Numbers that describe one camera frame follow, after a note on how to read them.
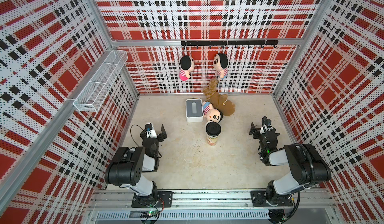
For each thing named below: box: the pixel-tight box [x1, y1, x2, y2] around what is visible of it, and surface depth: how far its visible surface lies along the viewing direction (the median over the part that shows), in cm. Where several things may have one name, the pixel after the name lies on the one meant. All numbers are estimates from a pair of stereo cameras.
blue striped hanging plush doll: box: [213, 53, 229, 80], surface depth 96 cm
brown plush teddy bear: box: [202, 79, 236, 117], surface depth 105 cm
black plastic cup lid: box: [205, 121, 222, 137], surface depth 82 cm
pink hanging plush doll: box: [179, 55, 195, 81], surface depth 98 cm
